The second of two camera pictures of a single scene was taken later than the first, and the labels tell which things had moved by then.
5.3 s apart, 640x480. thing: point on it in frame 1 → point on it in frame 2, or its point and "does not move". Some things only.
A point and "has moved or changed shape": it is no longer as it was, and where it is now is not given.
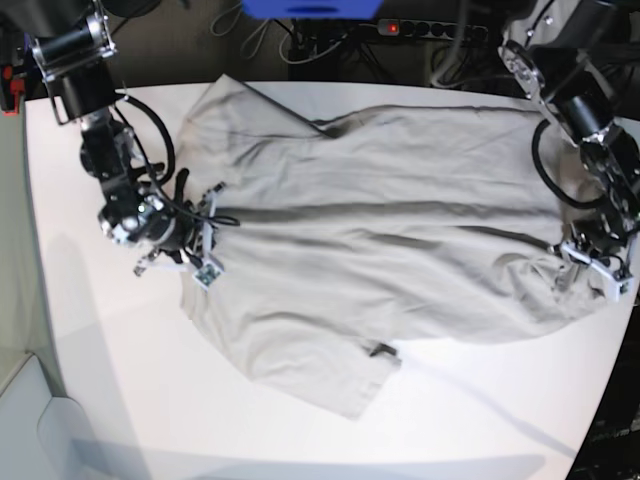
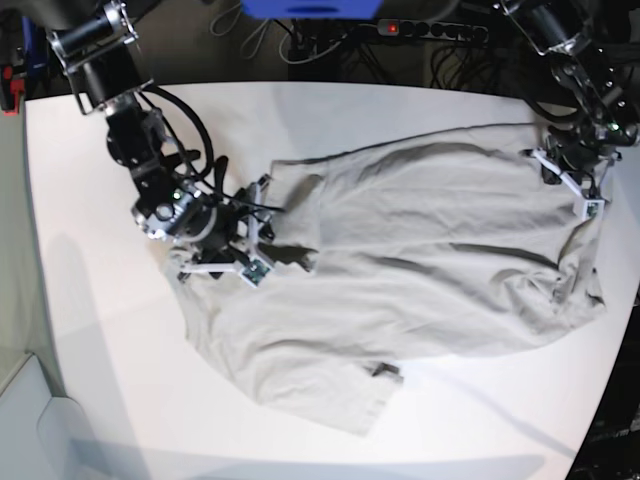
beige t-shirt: (358, 237) has moved or changed shape
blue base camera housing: (313, 9) does not move
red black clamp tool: (10, 91) does not move
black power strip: (434, 29) does not move
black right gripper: (601, 235) → (581, 146)
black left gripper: (169, 228) → (231, 236)
